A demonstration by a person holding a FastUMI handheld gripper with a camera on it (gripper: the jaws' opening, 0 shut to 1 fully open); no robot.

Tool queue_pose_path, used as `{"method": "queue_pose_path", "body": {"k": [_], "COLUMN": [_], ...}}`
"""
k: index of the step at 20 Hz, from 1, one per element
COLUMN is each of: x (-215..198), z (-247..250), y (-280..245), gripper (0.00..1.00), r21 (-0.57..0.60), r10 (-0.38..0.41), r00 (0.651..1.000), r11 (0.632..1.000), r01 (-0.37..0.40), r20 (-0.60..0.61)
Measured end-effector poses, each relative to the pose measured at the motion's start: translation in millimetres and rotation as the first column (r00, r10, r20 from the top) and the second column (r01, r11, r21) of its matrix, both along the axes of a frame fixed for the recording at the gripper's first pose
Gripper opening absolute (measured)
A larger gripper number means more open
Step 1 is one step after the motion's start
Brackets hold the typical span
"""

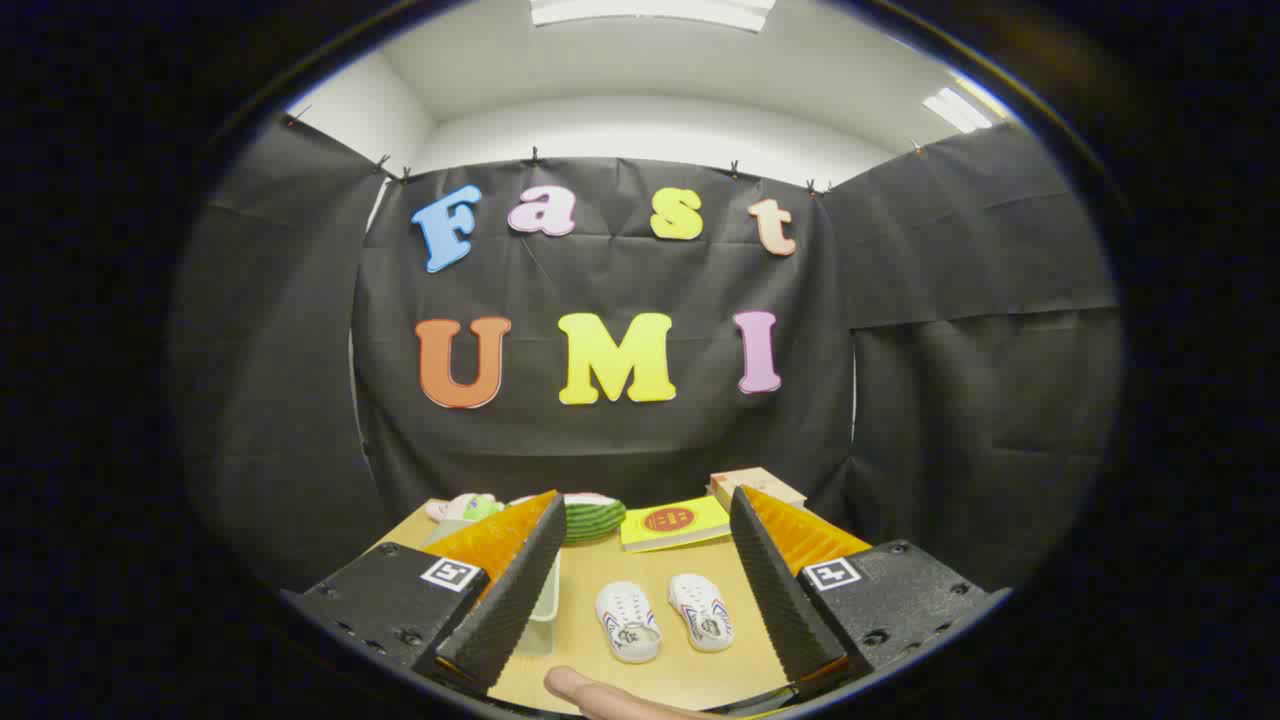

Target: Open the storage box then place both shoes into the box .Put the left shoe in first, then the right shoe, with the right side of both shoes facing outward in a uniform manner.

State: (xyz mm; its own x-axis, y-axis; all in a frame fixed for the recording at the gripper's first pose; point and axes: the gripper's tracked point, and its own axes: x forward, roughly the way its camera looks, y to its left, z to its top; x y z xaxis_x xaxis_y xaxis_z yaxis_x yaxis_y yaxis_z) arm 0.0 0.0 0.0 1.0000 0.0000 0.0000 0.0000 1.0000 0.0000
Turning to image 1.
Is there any tan cover book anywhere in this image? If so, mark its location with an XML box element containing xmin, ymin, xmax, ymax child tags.
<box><xmin>708</xmin><ymin>467</ymin><xmax>807</xmax><ymax>511</ymax></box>

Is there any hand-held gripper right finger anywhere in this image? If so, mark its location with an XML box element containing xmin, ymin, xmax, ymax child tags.
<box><xmin>729</xmin><ymin>486</ymin><xmax>991</xmax><ymax>687</ymax></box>

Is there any ceiling light panel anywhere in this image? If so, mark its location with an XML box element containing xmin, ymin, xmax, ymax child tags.
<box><xmin>923</xmin><ymin>87</ymin><xmax>993</xmax><ymax>133</ymax></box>
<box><xmin>530</xmin><ymin>0</ymin><xmax>776</xmax><ymax>32</ymax></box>

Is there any black backdrop cloth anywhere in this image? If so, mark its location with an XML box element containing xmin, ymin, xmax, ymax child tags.
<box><xmin>170</xmin><ymin>115</ymin><xmax>1126</xmax><ymax>596</ymax></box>

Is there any watermelon slice plush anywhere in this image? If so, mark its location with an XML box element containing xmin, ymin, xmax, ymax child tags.
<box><xmin>510</xmin><ymin>492</ymin><xmax>628</xmax><ymax>546</ymax></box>

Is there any yellow book with red circle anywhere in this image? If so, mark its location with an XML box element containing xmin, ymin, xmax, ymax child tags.
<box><xmin>620</xmin><ymin>495</ymin><xmax>733</xmax><ymax>553</ymax></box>

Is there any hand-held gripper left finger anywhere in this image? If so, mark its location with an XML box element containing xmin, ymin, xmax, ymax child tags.
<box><xmin>300</xmin><ymin>490</ymin><xmax>567</xmax><ymax>694</ymax></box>

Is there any pink and green plush toy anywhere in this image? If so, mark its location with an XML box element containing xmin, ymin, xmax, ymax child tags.
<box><xmin>425</xmin><ymin>493</ymin><xmax>506</xmax><ymax>523</ymax></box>

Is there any beige fabric storage box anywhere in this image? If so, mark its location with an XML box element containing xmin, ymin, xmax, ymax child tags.
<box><xmin>420</xmin><ymin>515</ymin><xmax>563</xmax><ymax>658</ymax></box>

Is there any white shoe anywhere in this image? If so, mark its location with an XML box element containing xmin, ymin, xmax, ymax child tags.
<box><xmin>668</xmin><ymin>573</ymin><xmax>735</xmax><ymax>653</ymax></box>
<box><xmin>595</xmin><ymin>581</ymin><xmax>663</xmax><ymax>665</ymax></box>

